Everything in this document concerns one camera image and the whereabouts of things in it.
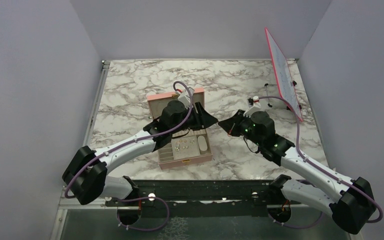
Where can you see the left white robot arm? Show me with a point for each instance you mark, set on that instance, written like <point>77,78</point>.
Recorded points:
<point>86,175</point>

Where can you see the black metal base rail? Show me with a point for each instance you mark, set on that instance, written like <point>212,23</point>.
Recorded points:
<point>161,199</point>

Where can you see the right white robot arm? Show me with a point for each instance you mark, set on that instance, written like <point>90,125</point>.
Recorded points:
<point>349,202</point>

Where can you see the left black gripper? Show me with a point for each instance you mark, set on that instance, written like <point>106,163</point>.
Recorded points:
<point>202,120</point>

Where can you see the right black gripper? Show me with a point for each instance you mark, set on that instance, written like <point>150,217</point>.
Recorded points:
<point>231,125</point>

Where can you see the pink jewelry box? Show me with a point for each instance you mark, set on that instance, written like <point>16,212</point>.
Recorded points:
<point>183,149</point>

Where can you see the beige watch pillow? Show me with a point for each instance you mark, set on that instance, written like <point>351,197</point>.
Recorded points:
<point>202,144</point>

